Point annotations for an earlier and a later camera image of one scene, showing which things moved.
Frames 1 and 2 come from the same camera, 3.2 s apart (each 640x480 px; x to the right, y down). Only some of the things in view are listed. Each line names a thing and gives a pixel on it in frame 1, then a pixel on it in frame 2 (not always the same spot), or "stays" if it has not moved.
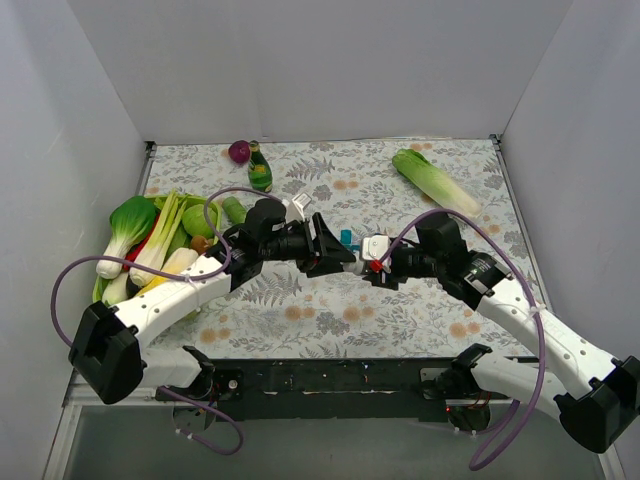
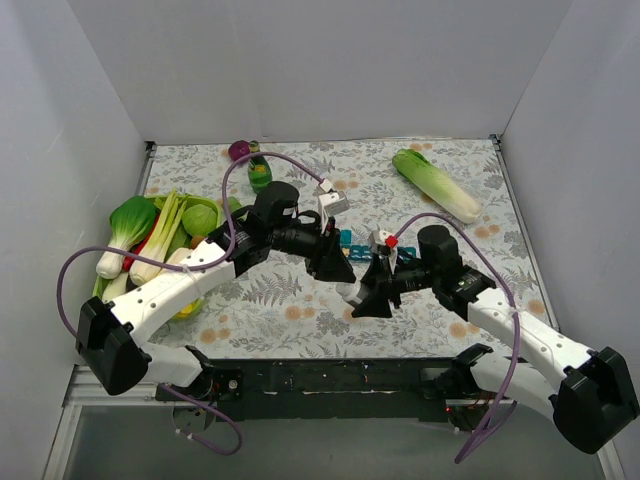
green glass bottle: [260, 174] stays
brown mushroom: [200, 244] stays
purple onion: [239, 151] stays
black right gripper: [385, 273] → [388, 280]
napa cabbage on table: [435, 183] stays
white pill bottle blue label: [355, 267] → [349, 291]
